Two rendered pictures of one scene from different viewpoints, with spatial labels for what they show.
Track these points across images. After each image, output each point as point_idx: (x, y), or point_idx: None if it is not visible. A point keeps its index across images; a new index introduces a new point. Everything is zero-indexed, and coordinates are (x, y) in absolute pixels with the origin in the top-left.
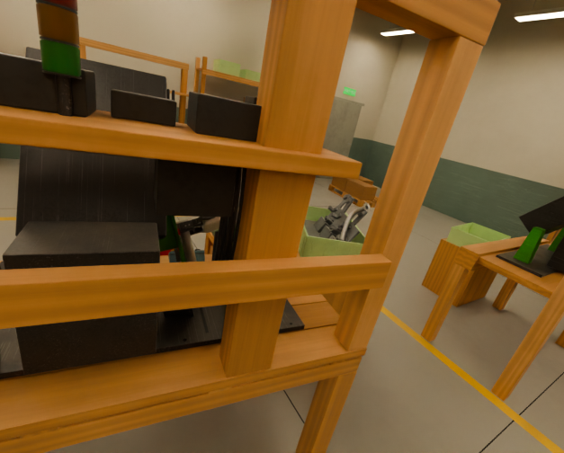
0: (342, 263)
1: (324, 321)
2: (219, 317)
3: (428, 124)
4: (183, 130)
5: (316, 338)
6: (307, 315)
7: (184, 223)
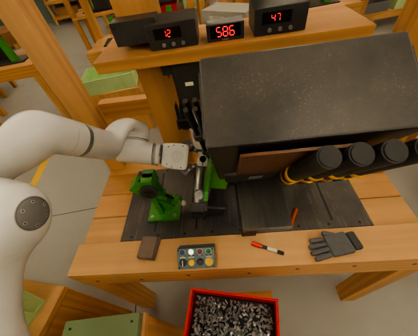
0: (133, 95)
1: (121, 178)
2: (188, 180)
3: (42, 15)
4: (205, 32)
5: (137, 167)
6: (128, 183)
7: (201, 151)
